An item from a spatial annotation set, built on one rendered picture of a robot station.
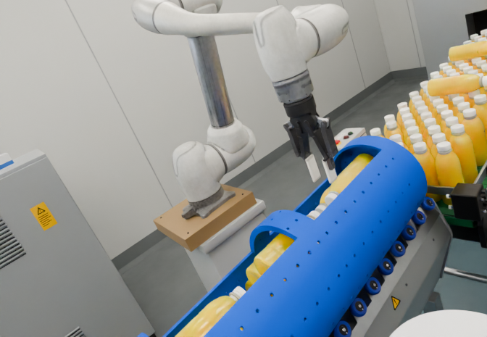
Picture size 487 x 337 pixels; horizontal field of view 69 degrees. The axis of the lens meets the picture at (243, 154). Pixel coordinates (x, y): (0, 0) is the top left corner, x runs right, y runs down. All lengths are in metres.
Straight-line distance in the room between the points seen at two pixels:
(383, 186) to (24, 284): 1.94
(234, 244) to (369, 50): 4.83
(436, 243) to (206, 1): 1.08
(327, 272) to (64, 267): 1.79
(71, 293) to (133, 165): 1.59
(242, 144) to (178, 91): 2.37
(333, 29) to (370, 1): 5.18
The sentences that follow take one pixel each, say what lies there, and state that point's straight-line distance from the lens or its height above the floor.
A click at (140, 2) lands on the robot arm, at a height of 1.85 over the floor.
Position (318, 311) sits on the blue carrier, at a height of 1.11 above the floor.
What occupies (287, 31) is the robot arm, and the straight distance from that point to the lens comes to 0.82.
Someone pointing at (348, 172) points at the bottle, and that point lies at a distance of 1.04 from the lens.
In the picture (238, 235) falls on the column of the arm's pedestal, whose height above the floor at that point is 0.93.
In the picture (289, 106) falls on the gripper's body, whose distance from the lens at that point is 0.86.
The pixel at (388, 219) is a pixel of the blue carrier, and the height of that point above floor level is 1.11.
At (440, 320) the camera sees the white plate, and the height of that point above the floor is 1.04.
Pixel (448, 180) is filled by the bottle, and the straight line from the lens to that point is 1.30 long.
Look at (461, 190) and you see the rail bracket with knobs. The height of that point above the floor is 1.00.
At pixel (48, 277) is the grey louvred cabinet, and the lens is 2.36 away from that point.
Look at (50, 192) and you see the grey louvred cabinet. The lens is 2.23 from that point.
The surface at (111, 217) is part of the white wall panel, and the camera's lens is 3.67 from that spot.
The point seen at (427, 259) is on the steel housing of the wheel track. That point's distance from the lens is 1.22.
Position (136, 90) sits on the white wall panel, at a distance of 3.65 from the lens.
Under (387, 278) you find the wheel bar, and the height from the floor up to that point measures 0.93.
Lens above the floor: 1.67
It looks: 19 degrees down
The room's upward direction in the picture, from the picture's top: 23 degrees counter-clockwise
